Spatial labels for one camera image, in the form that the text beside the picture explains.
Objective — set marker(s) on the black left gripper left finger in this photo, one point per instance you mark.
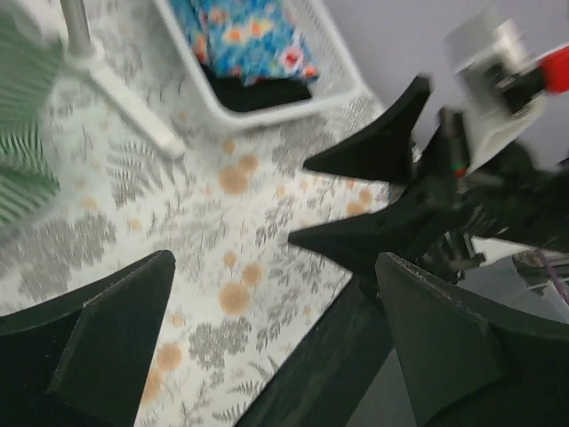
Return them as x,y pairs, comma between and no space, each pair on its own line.
82,358

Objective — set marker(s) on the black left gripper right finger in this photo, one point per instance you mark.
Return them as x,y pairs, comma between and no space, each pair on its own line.
471,361

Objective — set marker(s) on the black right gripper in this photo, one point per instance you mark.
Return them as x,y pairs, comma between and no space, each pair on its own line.
507,198

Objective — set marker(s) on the green striped tank top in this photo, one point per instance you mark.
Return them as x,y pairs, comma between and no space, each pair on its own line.
28,75

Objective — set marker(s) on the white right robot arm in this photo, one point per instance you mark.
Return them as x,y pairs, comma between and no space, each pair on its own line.
502,249

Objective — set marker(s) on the white right laundry basket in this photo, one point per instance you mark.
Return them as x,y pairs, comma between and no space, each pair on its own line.
339,83

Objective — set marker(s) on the floral table cloth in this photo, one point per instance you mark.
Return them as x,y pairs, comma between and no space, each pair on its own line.
241,299

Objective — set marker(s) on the black folded garment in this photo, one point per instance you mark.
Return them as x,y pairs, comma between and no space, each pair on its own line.
235,96

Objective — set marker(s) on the blue floral garment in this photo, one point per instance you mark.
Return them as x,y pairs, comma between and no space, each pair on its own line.
251,40

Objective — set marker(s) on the white clothes rack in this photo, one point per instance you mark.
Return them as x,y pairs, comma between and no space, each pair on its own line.
85,55

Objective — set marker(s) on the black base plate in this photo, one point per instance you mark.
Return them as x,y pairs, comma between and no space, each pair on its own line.
322,382

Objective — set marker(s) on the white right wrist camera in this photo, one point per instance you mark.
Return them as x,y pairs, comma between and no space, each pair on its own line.
506,87

